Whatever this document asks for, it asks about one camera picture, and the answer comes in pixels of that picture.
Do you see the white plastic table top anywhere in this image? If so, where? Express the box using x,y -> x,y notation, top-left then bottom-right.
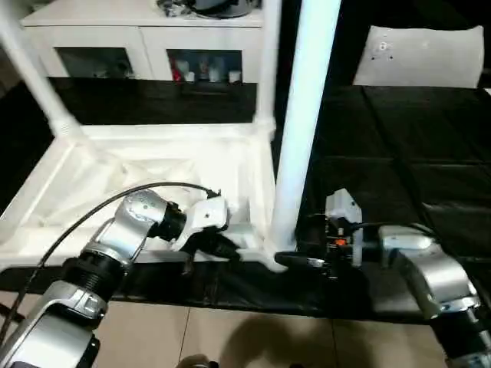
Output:
0,118 -> 296,273

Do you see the black table mat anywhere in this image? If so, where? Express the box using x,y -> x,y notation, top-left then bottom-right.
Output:
0,76 -> 491,323

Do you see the black cabinet with gold label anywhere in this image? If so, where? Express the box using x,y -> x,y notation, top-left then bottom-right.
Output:
278,0 -> 373,87

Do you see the white sideboard cabinet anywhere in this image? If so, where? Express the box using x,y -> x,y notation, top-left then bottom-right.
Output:
21,5 -> 265,84

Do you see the grey round bag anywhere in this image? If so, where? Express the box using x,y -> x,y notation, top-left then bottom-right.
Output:
195,0 -> 264,18

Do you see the black bundle in plastic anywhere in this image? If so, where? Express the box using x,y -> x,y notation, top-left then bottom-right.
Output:
157,0 -> 196,17

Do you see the grey curtain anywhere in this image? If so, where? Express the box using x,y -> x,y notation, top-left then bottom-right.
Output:
0,38 -> 28,100

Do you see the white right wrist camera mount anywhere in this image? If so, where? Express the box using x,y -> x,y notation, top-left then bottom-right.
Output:
325,188 -> 364,268

